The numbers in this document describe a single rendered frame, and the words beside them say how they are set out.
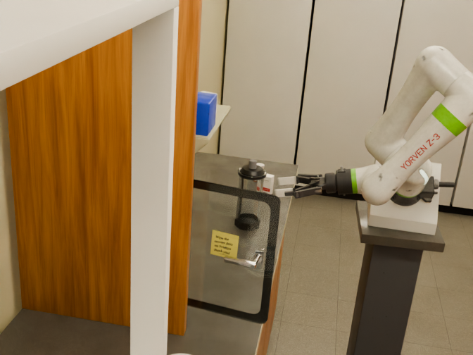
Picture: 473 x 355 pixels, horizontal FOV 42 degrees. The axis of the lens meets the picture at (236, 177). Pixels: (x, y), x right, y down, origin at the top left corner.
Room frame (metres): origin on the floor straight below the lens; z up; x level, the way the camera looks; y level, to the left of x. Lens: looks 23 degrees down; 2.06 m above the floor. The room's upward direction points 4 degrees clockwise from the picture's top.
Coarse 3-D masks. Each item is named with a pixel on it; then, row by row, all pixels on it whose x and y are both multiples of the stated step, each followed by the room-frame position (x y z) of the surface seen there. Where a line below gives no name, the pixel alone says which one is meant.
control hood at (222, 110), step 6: (222, 108) 1.80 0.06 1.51; (228, 108) 1.81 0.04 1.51; (216, 114) 1.74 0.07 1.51; (222, 114) 1.74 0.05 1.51; (216, 120) 1.68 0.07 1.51; (222, 120) 1.70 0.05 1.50; (216, 126) 1.63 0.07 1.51; (210, 132) 1.57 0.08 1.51; (198, 138) 1.53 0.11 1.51; (204, 138) 1.53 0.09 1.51; (210, 138) 1.54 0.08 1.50; (198, 144) 1.53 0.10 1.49; (204, 144) 1.52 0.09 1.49; (198, 150) 1.53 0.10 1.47
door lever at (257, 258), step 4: (228, 256) 1.45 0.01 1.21; (256, 256) 1.47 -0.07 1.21; (260, 256) 1.46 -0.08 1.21; (224, 260) 1.44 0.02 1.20; (228, 260) 1.44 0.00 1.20; (232, 260) 1.44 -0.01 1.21; (236, 260) 1.44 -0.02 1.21; (240, 260) 1.44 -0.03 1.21; (244, 260) 1.44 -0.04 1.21; (256, 260) 1.45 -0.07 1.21; (260, 260) 1.46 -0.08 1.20; (236, 264) 1.43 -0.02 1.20; (240, 264) 1.43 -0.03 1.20; (244, 264) 1.43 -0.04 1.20; (248, 264) 1.42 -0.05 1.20; (252, 264) 1.42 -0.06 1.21; (256, 264) 1.43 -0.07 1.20; (252, 268) 1.42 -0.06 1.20
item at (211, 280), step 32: (224, 192) 1.50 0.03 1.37; (256, 192) 1.48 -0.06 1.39; (192, 224) 1.52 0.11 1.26; (224, 224) 1.50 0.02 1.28; (256, 224) 1.47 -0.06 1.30; (192, 256) 1.52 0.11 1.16; (192, 288) 1.52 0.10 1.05; (224, 288) 1.49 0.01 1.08; (256, 288) 1.47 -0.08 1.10; (256, 320) 1.47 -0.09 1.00
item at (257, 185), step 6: (240, 168) 2.18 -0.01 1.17; (264, 174) 2.14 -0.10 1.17; (240, 180) 2.15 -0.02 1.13; (246, 180) 2.12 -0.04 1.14; (252, 180) 2.12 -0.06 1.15; (258, 180) 2.13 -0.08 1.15; (240, 186) 2.14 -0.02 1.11; (246, 186) 2.12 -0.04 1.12; (252, 186) 2.12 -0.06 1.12; (258, 186) 2.13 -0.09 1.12
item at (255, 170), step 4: (252, 160) 2.16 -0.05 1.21; (248, 164) 2.19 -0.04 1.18; (252, 164) 2.15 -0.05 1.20; (256, 164) 2.16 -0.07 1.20; (244, 168) 2.15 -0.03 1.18; (248, 168) 2.15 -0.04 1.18; (252, 168) 2.15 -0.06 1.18; (256, 168) 2.16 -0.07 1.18; (260, 168) 2.16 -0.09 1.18; (244, 172) 2.13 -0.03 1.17; (248, 172) 2.13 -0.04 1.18; (252, 172) 2.13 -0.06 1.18; (256, 172) 2.13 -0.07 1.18; (260, 172) 2.14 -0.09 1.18; (264, 172) 2.16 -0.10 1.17
